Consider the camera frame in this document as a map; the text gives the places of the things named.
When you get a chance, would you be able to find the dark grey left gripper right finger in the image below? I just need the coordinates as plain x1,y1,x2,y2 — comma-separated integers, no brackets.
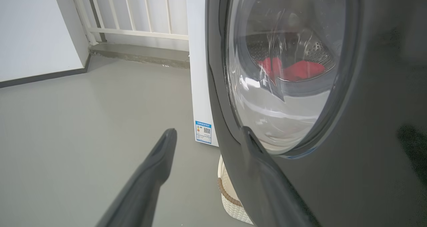
241,126,315,227

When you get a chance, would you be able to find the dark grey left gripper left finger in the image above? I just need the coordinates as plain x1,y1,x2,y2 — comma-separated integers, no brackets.
96,128,177,227

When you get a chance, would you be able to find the dark round washing machine door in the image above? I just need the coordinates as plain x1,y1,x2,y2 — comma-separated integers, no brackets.
205,0,427,227

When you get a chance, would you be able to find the red garment with white trim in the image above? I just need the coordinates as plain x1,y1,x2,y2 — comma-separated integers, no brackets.
257,57,284,85

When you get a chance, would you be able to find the plain red garment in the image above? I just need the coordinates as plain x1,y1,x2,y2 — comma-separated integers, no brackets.
283,60,326,82

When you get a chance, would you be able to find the cream perforated laundry basket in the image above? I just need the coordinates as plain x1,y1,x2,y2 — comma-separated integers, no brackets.
218,155,254,225

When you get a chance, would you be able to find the white washing machine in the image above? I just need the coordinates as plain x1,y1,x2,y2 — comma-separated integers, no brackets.
185,0,220,147

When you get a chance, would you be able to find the blue energy label sticker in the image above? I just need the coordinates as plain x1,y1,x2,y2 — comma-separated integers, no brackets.
195,121,212,144

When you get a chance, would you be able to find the perforated steel drum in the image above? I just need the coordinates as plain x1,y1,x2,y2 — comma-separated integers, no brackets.
245,7,336,82

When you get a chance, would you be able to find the white metal railing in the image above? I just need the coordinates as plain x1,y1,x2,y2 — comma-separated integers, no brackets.
69,0,189,46

